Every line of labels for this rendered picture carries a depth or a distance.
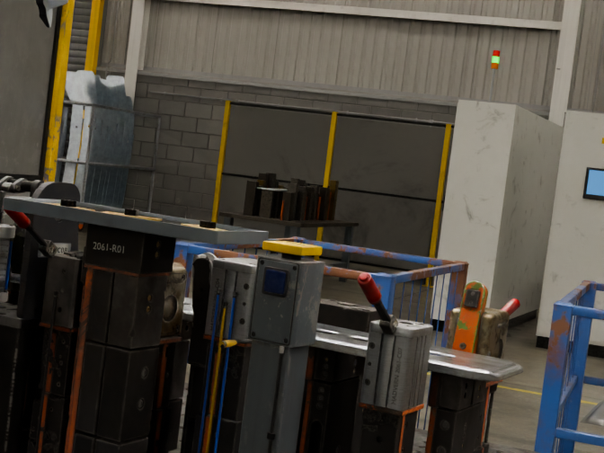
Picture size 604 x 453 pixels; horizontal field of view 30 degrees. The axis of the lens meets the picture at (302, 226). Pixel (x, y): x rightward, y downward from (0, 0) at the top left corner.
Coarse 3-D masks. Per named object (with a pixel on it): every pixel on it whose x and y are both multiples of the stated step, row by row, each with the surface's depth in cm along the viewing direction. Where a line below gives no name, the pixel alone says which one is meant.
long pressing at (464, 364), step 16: (320, 336) 176; (336, 336) 180; (352, 336) 183; (368, 336) 184; (352, 352) 171; (432, 352) 177; (448, 352) 178; (464, 352) 180; (432, 368) 165; (448, 368) 164; (464, 368) 163; (480, 368) 166; (496, 368) 168; (512, 368) 172
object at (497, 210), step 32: (480, 128) 958; (512, 128) 947; (544, 128) 1072; (480, 160) 958; (512, 160) 963; (544, 160) 1093; (448, 192) 969; (480, 192) 958; (512, 192) 980; (544, 192) 1116; (448, 224) 969; (480, 224) 958; (512, 224) 998; (544, 224) 1139; (448, 256) 969; (480, 256) 958; (512, 256) 1017; (544, 256) 1164; (448, 288) 969; (512, 288) 1036; (512, 320) 1066
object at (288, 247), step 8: (264, 248) 148; (272, 248) 147; (280, 248) 147; (288, 248) 146; (296, 248) 146; (304, 248) 146; (312, 248) 148; (320, 248) 150; (288, 256) 148; (296, 256) 148
